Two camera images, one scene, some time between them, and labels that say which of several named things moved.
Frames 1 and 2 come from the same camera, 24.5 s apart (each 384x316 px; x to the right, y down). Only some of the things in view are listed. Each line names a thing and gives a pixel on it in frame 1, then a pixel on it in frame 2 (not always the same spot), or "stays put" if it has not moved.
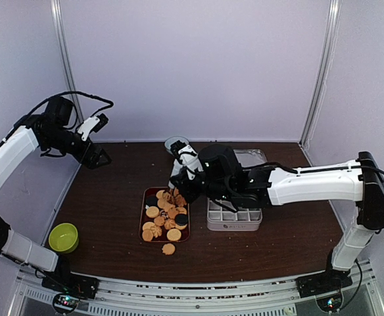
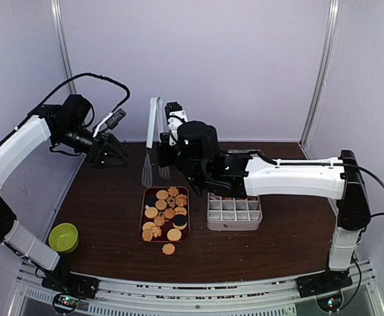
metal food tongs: [177, 166] -> [164, 172]
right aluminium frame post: [325, 70] stays put
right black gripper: [183, 187] -> [162, 158]
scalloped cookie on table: [168, 249] stays put
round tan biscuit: [173, 234] stays put
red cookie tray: [164, 216] stays put
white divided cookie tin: [221, 218] stays put
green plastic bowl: [64, 237] stays put
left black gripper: [90, 162] -> [96, 155]
